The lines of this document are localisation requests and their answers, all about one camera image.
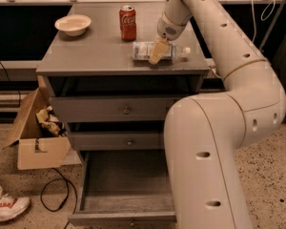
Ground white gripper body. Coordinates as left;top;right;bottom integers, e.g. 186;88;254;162
157;12;189;41

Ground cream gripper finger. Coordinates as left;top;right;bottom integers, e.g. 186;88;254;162
149;38;170;65

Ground clear blue plastic bottle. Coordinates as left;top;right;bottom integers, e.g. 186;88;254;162
133;42;191;61

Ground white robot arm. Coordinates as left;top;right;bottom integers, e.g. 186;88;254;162
157;0;286;229

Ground grey drawer cabinet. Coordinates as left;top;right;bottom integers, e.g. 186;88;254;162
40;2;205;138

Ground grey middle drawer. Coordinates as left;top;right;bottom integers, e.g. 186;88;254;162
69;131;164;151

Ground grey drawer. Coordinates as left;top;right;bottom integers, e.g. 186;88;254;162
69;131;164;151
50;95;178;123
69;150;176;226

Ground grey top drawer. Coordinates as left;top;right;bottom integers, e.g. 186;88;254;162
50;95;178;123

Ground grey bottom drawer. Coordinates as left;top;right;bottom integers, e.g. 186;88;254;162
69;150;176;226

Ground red cola can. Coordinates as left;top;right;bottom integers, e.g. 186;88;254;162
119;5;136;41

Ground white ceramic bowl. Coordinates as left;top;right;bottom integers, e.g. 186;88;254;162
54;14;92;36

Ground metal stand pole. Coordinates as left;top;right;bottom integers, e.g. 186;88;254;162
259;0;286;52

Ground crumpled paper in box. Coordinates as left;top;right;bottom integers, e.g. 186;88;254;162
36;106;66;137

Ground open cardboard box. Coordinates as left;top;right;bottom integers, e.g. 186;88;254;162
4;76;71;170

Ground white orange sneaker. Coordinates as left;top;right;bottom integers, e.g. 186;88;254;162
0;194;31;222

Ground white hanging cable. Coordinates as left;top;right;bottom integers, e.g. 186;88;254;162
247;0;276;45

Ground grey wall ledge rail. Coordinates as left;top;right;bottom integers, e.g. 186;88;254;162
0;56;219;81

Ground black floor cable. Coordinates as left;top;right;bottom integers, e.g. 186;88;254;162
40;167;78;229

